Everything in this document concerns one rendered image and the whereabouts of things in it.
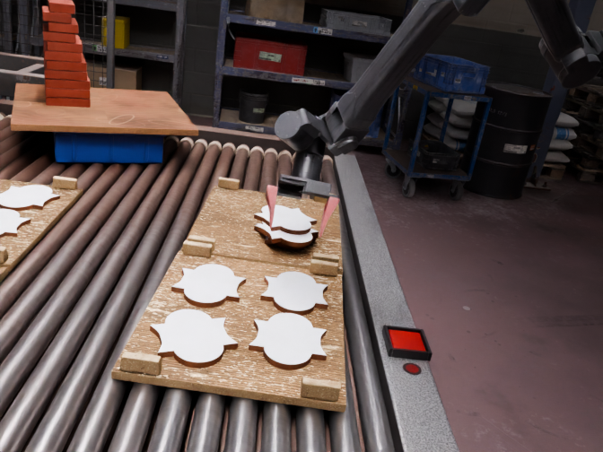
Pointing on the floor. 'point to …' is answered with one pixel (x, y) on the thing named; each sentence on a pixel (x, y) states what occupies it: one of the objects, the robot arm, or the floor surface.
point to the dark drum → (505, 139)
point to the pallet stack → (586, 133)
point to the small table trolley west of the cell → (400, 161)
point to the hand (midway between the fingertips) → (296, 228)
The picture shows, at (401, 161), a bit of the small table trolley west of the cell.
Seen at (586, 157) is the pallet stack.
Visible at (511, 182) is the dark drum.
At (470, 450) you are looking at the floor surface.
